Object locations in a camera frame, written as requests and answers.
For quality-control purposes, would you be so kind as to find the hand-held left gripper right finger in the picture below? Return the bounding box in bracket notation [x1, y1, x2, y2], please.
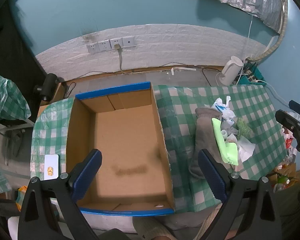
[198, 149, 283, 240]

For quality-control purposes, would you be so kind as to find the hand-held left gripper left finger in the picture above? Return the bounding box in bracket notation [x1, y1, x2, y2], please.
[17, 149, 103, 240]

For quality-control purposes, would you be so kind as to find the light green cloth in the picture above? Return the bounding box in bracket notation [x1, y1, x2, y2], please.
[211, 118, 239, 166]

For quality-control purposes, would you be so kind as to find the grey sock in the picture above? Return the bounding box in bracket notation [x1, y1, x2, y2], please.
[189, 107, 224, 179]

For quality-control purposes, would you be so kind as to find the blue-edged cardboard box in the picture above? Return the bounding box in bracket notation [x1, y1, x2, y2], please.
[65, 81, 176, 216]

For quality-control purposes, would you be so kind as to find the white plastic bag blue print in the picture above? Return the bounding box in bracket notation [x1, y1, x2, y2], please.
[211, 96, 237, 128]

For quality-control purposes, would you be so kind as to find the green checked tablecloth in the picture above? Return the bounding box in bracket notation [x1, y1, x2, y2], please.
[30, 84, 289, 214]

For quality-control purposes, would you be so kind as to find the white smartphone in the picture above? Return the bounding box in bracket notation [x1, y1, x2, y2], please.
[44, 154, 59, 180]

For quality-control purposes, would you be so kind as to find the green basket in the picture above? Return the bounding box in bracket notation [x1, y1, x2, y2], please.
[236, 62, 267, 87]

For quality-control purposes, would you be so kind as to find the orange packet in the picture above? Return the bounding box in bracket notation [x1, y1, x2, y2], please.
[16, 185, 28, 212]

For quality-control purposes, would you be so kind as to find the white electric kettle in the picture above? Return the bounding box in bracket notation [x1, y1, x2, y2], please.
[216, 56, 243, 85]

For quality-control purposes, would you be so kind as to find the beige knitted cloth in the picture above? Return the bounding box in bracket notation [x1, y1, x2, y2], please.
[132, 216, 175, 240]

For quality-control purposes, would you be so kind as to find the person's dark clothing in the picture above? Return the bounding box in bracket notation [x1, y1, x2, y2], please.
[272, 180, 300, 240]

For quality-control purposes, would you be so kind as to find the black cylindrical device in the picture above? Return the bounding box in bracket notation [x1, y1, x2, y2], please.
[34, 73, 65, 102]

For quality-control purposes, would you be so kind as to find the black cabinet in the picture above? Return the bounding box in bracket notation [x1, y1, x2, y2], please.
[0, 0, 48, 80]

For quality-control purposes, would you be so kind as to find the white power cable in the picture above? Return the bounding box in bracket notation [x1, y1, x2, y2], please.
[264, 82, 290, 105]

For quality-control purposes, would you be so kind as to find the corrugated hose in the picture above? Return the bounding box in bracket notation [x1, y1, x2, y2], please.
[247, 0, 289, 62]

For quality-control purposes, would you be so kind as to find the white thin cable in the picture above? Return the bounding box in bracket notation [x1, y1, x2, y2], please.
[244, 15, 253, 63]

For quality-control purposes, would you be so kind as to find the black coiled cable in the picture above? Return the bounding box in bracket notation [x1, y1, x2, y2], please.
[62, 81, 77, 98]

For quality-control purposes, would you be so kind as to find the grey metal frame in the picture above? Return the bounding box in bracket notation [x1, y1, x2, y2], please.
[0, 119, 35, 137]

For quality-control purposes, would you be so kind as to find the white cable trunking piece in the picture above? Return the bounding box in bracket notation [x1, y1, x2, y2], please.
[170, 66, 197, 75]

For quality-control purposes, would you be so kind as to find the grey plug cable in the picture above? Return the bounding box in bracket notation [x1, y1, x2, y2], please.
[114, 44, 127, 74]

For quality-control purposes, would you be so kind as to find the white wall power strip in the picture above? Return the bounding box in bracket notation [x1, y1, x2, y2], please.
[109, 38, 123, 49]

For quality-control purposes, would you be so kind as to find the white single-hole wall socket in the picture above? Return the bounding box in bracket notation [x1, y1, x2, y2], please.
[122, 36, 136, 47]

